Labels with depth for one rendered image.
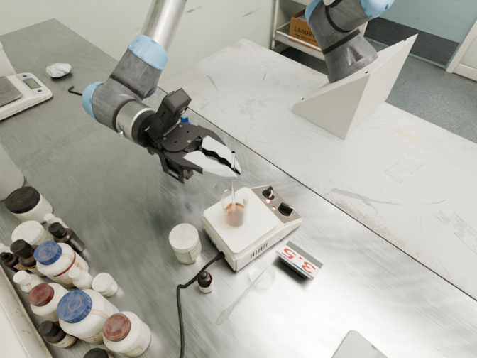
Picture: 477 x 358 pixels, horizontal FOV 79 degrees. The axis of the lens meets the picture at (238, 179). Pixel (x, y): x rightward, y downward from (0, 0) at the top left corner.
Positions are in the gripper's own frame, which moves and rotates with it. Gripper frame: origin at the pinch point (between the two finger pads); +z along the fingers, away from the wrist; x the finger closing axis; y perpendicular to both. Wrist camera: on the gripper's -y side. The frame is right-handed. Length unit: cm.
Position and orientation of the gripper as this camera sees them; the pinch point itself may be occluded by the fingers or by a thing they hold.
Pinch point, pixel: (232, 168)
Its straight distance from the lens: 46.7
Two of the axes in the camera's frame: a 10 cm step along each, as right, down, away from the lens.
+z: 8.2, 4.6, -3.5
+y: -0.1, 6.1, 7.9
